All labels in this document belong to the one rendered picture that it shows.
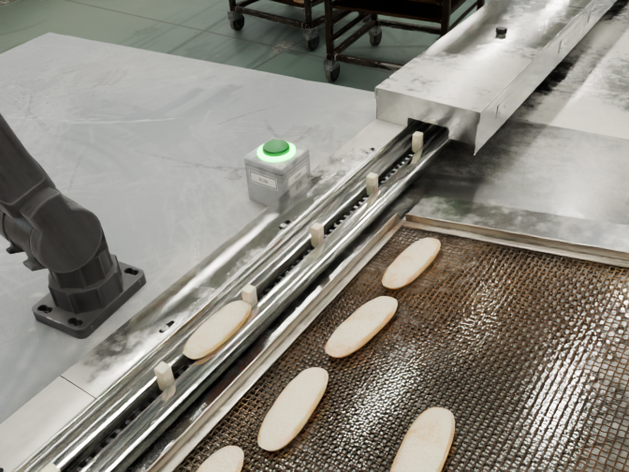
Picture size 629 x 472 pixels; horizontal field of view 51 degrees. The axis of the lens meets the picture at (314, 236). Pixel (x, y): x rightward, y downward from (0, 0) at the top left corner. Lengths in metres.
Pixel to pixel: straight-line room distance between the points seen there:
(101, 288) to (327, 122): 0.55
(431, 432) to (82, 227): 0.43
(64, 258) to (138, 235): 0.22
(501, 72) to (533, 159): 0.15
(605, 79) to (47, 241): 1.06
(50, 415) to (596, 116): 0.99
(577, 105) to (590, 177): 0.25
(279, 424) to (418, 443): 0.12
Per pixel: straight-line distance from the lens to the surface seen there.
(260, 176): 0.96
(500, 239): 0.77
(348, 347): 0.64
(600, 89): 1.38
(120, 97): 1.38
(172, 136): 1.21
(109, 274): 0.84
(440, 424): 0.56
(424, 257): 0.74
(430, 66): 1.16
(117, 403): 0.71
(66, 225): 0.75
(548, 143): 1.16
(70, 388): 0.73
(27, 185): 0.74
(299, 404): 0.60
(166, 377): 0.71
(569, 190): 1.05
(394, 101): 1.08
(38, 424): 0.71
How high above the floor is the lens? 1.38
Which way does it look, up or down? 37 degrees down
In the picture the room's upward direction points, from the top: 3 degrees counter-clockwise
